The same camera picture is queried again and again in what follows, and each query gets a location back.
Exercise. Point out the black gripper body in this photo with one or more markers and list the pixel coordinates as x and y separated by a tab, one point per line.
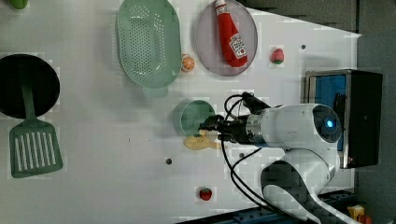
237	129

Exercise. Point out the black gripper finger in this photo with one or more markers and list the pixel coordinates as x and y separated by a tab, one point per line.
225	137
212	123

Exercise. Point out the peeled plush banana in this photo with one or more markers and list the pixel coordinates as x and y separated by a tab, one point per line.
203	140

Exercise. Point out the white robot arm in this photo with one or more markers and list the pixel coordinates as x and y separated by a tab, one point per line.
309	135

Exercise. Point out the green mug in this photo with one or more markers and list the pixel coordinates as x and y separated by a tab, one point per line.
190	114

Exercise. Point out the red strawberry toy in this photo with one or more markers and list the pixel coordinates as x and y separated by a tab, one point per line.
205	194

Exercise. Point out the orange slice toy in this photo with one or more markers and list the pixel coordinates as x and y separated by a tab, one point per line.
187	63

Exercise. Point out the red plush ketchup bottle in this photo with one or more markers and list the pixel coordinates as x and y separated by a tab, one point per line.
233	47

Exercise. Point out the grey oval plate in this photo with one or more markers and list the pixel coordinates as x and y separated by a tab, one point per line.
207	38

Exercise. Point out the pink strawberry toy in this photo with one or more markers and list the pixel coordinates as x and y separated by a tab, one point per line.
277	56

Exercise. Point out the green colander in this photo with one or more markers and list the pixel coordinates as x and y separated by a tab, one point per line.
149	44

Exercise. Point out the black toaster oven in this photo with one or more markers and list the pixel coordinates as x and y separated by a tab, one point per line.
356	97

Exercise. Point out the yellow red toy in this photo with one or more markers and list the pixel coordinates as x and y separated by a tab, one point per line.
357	212

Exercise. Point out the black pan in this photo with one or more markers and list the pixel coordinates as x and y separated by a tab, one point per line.
45	84

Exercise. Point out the green spatula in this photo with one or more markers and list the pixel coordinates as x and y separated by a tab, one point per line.
34	147

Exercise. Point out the green pepper toy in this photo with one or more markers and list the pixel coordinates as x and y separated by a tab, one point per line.
18	4

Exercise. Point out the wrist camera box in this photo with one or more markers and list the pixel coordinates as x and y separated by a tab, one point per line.
253	102

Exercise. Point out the blue metal rail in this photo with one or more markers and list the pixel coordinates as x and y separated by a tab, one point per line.
339	200

